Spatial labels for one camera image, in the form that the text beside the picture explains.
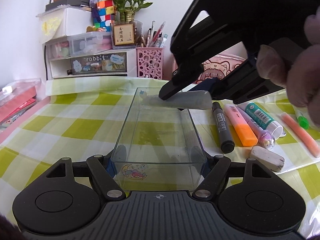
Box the grey blue pen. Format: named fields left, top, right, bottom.
left=139, top=90, right=212, bottom=110

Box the black marker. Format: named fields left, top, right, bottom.
left=212, top=102, right=235, bottom=154

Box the orange highlighter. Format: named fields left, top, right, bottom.
left=223, top=104, right=258, bottom=147

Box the clear plastic tray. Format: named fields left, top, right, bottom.
left=108, top=87, right=207, bottom=192

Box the green highlighter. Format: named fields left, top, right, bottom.
left=295, top=108, right=309, bottom=129

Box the pink pen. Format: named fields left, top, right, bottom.
left=280, top=112, right=319, bottom=158

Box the right hand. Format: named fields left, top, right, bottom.
left=256, top=11, right=319, bottom=127

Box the pink cat pencil case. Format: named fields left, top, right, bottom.
left=194, top=53, right=245, bottom=84

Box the pink perforated pen holder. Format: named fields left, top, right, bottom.
left=136, top=47, right=164, bottom=80

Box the grey eraser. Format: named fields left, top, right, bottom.
left=249, top=146, right=285, bottom=172

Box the purple charm pen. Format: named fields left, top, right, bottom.
left=237, top=107, right=276, bottom=150

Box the teal glue stick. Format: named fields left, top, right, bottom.
left=245, top=102, right=284, bottom=140

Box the framed calligraphy plaque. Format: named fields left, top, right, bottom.
left=111, top=23, right=136, bottom=49

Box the green checkered tablecloth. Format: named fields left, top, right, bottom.
left=1, top=76, right=319, bottom=237

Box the bamboo plant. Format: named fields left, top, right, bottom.
left=113, top=0, right=153, bottom=23

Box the rubik cube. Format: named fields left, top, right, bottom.
left=92, top=0, right=117, bottom=32

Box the white drawer organizer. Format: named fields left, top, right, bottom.
left=37, top=5, right=137, bottom=80

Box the red box stack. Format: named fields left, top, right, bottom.
left=1, top=79, right=41, bottom=133

